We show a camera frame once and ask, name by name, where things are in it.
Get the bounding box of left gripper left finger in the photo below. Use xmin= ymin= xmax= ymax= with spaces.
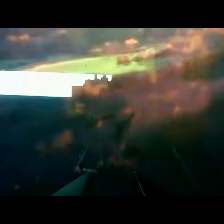
xmin=51 ymin=169 xmax=98 ymax=197

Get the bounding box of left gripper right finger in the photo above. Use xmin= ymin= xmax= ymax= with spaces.
xmin=105 ymin=169 xmax=147 ymax=197

